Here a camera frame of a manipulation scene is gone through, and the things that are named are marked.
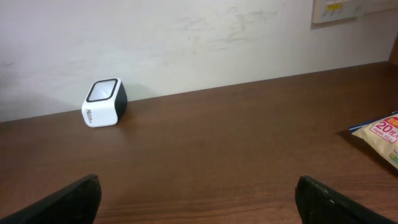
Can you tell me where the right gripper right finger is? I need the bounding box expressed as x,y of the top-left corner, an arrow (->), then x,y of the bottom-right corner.
295,175 -> 395,224

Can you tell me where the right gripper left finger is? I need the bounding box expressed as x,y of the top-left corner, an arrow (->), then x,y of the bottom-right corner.
1,174 -> 102,224

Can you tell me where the yellow snack bag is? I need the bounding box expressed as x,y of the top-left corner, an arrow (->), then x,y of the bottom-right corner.
349,111 -> 397,169

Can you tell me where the white wall control panel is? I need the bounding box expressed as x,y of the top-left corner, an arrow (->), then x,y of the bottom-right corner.
312,0 -> 397,24

